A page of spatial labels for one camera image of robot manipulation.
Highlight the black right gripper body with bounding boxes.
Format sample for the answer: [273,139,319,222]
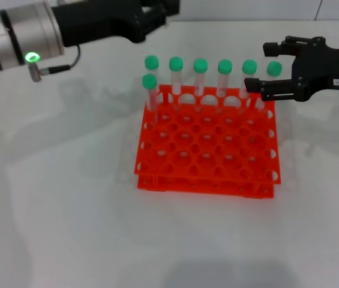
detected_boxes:
[290,35,339,103]

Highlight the orange test tube rack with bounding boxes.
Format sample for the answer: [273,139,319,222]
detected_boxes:
[134,83,282,199]

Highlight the clear test tube green cap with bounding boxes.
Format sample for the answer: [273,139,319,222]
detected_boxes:
[142,73,159,125]
[144,55,161,104]
[239,59,258,115]
[217,59,234,113]
[256,61,283,116]
[169,56,185,110]
[193,58,209,112]

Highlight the left arm black connector cable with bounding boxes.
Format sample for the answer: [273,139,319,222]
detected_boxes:
[27,44,82,82]

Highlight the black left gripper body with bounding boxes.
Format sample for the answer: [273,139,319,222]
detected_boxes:
[50,0,146,48]

